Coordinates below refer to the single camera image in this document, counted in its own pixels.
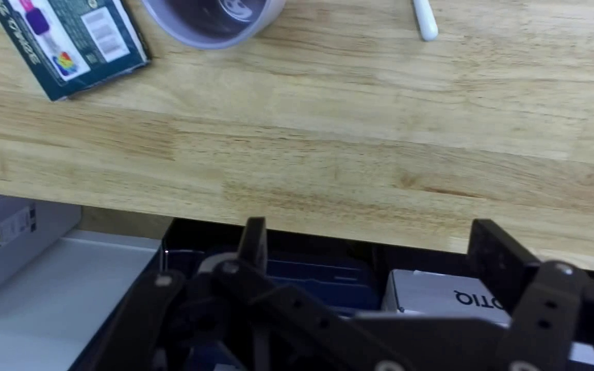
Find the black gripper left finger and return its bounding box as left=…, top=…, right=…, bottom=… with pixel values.
left=88, top=217, right=382, bottom=371

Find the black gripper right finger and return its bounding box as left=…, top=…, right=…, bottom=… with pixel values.
left=465, top=218, right=588, bottom=371

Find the white handled metal spoon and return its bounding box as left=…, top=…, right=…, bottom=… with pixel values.
left=409, top=0, right=441, bottom=43

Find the white mug with grey interior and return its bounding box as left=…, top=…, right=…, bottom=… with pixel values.
left=141, top=0, right=289, bottom=52

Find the black storage bin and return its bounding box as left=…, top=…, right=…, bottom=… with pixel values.
left=68, top=217, right=594, bottom=371

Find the white printed carton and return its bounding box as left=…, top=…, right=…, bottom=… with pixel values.
left=382, top=269, right=519, bottom=335

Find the blue item in bin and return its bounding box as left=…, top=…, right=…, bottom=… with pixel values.
left=265, top=256, right=384, bottom=316

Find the white shelf surface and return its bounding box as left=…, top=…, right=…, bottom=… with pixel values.
left=0, top=230, right=162, bottom=371

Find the grey cardboard box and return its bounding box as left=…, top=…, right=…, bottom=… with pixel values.
left=0, top=190, right=85, bottom=313

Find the teal card box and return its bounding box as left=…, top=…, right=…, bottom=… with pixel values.
left=0, top=0, right=155, bottom=104

